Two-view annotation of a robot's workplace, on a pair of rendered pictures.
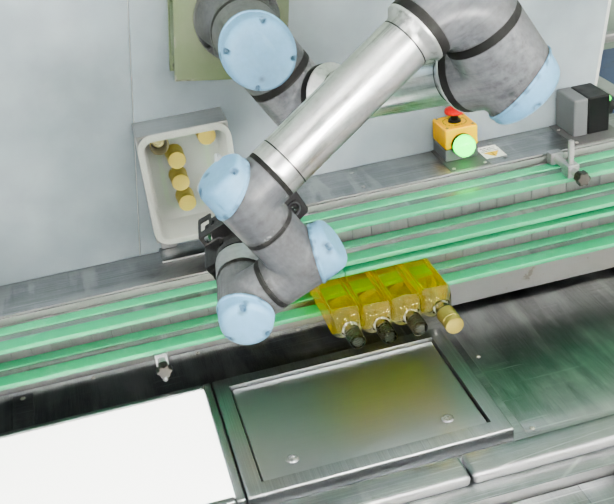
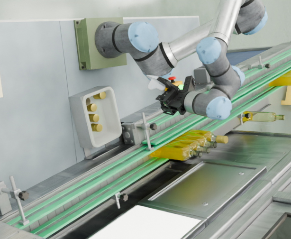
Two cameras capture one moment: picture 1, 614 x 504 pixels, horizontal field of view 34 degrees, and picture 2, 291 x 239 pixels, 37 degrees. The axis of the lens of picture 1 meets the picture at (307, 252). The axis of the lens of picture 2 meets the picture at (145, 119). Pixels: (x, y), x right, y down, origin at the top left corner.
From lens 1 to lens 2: 112 cm
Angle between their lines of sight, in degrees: 35
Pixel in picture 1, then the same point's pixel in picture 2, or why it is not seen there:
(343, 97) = (230, 13)
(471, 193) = not seen: hidden behind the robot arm
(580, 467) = not seen: outside the picture
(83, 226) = (54, 151)
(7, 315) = (44, 195)
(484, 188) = not seen: hidden behind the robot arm
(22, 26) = (23, 53)
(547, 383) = (252, 159)
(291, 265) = (233, 79)
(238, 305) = (222, 99)
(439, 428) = (242, 176)
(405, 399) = (219, 176)
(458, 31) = not seen: outside the picture
